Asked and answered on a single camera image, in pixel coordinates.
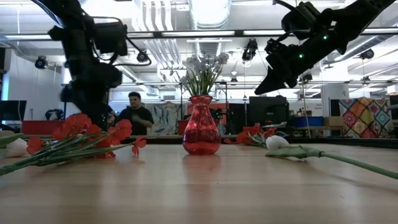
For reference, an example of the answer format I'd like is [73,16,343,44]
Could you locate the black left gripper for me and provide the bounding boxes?
[61,62,124,130]

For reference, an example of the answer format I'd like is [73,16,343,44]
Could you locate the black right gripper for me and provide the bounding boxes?
[254,39,321,95]

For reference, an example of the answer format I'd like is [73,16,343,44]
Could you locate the large red flower bunch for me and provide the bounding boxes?
[0,113,147,177]

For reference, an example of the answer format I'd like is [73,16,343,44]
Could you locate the small red flower bunch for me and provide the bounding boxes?
[223,123,279,147]

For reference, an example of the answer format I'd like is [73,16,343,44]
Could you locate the white tulip with green stem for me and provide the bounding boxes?
[0,133,29,159]
[265,135,398,180]

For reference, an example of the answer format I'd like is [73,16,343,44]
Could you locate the red glass vase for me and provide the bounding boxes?
[182,95,222,156]

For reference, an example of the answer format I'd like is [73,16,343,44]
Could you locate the large black monitor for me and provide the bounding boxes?
[248,95,290,134]

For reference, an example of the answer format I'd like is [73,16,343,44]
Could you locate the person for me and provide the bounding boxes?
[118,91,155,136]

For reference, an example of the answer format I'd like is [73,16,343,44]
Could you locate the blue storage bin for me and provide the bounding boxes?
[292,116,324,128]

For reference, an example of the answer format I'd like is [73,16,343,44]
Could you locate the brown cardboard box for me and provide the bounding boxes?
[323,116,345,127]

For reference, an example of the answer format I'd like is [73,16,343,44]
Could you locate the leaf print fabric panel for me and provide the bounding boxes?
[146,101,183,135]

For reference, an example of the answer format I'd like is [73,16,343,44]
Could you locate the black computer monitor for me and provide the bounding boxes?
[0,100,27,123]

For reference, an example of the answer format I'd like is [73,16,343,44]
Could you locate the colourful patchwork quilt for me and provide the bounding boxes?
[338,96,395,139]

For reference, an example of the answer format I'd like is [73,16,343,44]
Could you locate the thin yellow cord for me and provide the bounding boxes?
[300,79,311,138]

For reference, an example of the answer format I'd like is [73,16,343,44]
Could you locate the black left camera cable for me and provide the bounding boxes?
[91,16,152,67]

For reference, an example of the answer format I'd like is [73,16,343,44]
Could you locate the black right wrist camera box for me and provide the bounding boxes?
[280,1,323,40]

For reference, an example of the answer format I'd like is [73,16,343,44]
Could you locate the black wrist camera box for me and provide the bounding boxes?
[92,21,129,57]
[280,1,323,40]

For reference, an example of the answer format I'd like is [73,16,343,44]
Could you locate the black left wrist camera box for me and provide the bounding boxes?
[92,21,129,57]

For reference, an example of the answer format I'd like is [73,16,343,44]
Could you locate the black overhead frame bar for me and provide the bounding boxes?
[0,27,398,41]

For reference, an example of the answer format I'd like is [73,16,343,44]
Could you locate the black table border rail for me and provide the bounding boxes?
[0,134,398,149]

